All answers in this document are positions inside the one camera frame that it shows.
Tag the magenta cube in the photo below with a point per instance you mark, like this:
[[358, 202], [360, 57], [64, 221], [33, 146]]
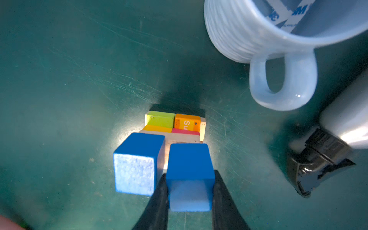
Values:
[[187, 132]]

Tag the orange yellow block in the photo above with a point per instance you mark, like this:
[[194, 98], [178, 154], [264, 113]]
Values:
[[187, 122]]

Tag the blue cube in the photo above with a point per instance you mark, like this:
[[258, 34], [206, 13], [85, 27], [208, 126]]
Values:
[[139, 163], [190, 178]]

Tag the silver spray bottle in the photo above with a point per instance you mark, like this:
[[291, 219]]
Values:
[[343, 128]]

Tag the tan wood block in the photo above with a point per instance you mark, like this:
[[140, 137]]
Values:
[[173, 138]]

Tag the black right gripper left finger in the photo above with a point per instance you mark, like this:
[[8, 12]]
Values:
[[155, 215]]

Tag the purple pink toy spatula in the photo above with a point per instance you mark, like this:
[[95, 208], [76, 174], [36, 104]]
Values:
[[7, 224]]

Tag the small orange cube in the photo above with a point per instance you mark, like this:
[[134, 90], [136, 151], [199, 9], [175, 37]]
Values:
[[157, 129]]

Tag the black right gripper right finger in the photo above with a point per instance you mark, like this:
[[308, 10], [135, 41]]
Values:
[[225, 215]]

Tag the lime green block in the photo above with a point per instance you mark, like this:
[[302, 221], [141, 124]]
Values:
[[160, 119]]

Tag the light blue ceramic mug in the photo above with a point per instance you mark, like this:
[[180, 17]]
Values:
[[240, 32]]

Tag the natural wood block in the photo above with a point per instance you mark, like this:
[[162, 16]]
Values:
[[202, 128]]

